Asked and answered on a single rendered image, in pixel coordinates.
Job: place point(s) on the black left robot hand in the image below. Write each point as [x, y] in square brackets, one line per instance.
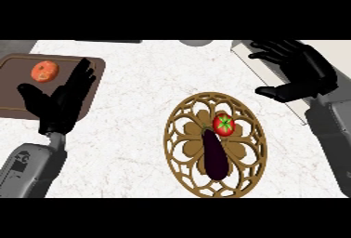
[64, 99]

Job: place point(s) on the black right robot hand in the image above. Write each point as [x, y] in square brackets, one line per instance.
[305, 69]

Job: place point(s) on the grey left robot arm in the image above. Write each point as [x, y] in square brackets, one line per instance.
[29, 169]

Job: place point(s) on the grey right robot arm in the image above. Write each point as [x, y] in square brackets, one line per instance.
[330, 136]

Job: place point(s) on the red tomato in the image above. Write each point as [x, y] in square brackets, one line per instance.
[225, 124]

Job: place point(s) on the gold openwork oval placemat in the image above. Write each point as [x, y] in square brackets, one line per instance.
[184, 148]

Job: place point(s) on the orange round fruit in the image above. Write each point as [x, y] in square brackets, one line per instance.
[45, 71]

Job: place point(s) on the brown cutting board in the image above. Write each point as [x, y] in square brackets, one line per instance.
[14, 86]

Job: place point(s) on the grey round object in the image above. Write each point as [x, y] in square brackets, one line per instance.
[196, 42]

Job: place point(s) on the dark purple eggplant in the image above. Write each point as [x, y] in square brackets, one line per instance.
[215, 158]

